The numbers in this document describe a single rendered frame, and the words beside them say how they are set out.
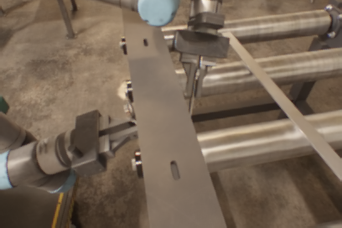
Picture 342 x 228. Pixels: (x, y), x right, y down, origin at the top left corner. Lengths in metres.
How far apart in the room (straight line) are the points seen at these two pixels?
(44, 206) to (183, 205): 1.09
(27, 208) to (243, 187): 1.15
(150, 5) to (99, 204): 1.34
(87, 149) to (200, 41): 0.34
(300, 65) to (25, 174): 0.91
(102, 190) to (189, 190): 1.36
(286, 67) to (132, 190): 1.11
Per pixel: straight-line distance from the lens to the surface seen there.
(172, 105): 0.44
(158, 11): 0.51
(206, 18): 0.56
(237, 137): 0.73
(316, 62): 1.10
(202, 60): 0.63
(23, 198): 1.45
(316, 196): 1.84
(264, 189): 1.74
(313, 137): 0.80
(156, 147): 0.39
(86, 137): 0.55
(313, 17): 1.40
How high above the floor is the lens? 1.49
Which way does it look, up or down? 46 degrees down
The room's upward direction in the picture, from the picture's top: straight up
